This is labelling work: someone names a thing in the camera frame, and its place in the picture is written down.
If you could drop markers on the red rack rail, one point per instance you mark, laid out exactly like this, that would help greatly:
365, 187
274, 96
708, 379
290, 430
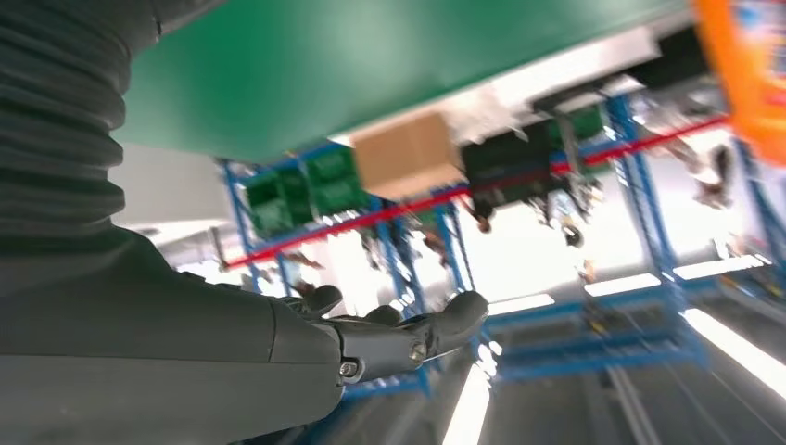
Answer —
368, 221

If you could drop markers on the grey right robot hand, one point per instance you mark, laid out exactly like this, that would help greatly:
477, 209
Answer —
153, 368

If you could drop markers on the white table with metal legs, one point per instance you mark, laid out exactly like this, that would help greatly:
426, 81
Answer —
166, 184

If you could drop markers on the blue metal shelving rack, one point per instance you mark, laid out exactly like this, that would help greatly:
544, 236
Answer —
645, 203

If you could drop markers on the ceiling light panel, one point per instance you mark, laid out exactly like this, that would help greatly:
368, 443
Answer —
466, 408
737, 350
620, 284

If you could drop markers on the black bin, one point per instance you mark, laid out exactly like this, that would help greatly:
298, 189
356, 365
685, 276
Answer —
509, 163

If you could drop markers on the brown cardboard box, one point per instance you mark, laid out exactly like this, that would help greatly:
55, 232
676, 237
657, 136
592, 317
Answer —
408, 156

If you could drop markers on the green plastic crate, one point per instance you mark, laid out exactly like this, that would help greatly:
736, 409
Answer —
583, 129
319, 184

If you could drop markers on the long white table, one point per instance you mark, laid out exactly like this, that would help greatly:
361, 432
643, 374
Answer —
552, 67

